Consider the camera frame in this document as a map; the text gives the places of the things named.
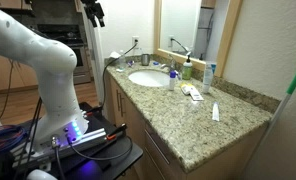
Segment white bottle with blue cap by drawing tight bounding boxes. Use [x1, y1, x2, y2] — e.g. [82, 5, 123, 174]
[168, 69, 178, 92]

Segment clear plastic water bottle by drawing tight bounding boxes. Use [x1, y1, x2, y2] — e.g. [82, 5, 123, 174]
[118, 49, 127, 70]

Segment green soap pump bottle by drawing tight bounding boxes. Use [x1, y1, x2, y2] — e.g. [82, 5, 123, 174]
[182, 54, 194, 81]

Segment white oval sink basin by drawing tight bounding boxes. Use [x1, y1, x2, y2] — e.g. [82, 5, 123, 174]
[127, 69, 172, 88]

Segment metal cup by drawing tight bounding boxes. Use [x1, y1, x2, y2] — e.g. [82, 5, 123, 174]
[140, 53, 151, 67]

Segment chrome faucet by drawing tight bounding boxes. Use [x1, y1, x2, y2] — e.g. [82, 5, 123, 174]
[160, 54, 182, 80]

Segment wooden vanity cabinet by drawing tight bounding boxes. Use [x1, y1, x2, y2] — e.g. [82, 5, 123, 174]
[104, 73, 270, 180]

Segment flat white printed box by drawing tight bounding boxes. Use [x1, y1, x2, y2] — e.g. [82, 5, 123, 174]
[189, 87, 205, 102]

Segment white folded paper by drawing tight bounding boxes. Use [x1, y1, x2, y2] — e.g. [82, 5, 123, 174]
[109, 51, 122, 61]

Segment black orange clamp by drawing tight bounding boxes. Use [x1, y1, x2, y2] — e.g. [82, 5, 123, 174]
[81, 105, 102, 119]
[105, 123, 128, 142]

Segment tall white standing tube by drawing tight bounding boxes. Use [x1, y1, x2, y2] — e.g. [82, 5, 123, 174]
[202, 60, 218, 95]

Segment white door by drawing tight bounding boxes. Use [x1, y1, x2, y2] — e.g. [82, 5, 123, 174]
[82, 8, 106, 109]

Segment black robot cart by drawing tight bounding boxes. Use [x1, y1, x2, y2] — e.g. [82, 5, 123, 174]
[0, 101, 144, 180]

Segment black kitchen stove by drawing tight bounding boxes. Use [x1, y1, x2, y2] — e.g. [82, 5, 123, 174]
[37, 23, 93, 85]

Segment wood framed mirror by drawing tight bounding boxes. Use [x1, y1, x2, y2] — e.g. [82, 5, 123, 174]
[153, 0, 244, 78]

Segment metal cabinet door handle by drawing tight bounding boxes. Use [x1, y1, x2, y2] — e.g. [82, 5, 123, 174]
[115, 89, 121, 113]
[119, 92, 126, 118]

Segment black power cable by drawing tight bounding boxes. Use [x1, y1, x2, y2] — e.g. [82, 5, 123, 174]
[87, 41, 139, 114]

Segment white wall outlet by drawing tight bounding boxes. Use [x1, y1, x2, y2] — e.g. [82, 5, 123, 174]
[131, 35, 140, 47]

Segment metal drawer handle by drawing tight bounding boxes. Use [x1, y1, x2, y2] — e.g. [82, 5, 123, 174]
[144, 128, 172, 166]

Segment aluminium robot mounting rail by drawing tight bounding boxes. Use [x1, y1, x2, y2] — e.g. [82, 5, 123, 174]
[10, 127, 127, 168]

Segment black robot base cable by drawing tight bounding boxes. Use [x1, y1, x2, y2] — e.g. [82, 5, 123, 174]
[65, 133, 135, 162]

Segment black camera tripod head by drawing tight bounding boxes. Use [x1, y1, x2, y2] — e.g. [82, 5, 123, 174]
[80, 0, 107, 29]

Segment thin black hanging cables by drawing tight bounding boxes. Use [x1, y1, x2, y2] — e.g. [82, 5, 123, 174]
[11, 97, 44, 180]

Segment blue red cable bundle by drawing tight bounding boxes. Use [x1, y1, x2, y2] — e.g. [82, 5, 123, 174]
[0, 124, 28, 156]

